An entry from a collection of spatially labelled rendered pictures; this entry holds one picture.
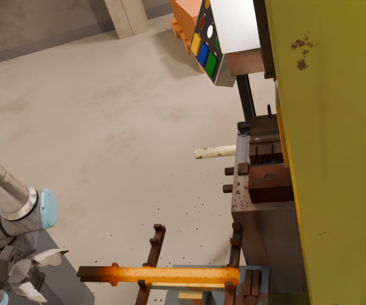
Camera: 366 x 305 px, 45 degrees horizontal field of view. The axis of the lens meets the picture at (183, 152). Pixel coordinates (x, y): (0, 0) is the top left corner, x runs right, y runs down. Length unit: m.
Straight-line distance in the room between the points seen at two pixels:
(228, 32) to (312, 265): 0.54
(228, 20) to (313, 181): 0.42
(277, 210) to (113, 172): 1.90
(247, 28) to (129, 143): 2.27
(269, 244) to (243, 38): 0.65
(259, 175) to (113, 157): 1.98
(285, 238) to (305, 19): 0.87
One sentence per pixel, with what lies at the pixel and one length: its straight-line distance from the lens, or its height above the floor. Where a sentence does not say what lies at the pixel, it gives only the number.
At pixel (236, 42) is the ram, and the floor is 1.39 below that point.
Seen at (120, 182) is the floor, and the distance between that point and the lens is 2.94.
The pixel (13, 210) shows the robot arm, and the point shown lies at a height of 0.89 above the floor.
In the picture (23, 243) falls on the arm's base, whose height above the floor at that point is 0.65.
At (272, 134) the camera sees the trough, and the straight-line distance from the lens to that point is 1.39.
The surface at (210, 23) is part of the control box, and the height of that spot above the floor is 1.11.
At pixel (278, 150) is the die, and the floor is 0.99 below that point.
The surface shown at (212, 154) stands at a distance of 1.92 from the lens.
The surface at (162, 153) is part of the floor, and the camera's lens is 3.01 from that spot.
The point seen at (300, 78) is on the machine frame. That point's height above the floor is 1.51.
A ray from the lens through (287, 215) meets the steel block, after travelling 1.30.
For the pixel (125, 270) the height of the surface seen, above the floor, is 1.02.
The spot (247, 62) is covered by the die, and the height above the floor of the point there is 1.30.
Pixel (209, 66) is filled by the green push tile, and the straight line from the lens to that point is 1.76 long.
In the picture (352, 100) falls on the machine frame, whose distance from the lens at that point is 0.70.
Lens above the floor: 1.88
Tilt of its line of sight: 40 degrees down
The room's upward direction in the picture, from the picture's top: 19 degrees counter-clockwise
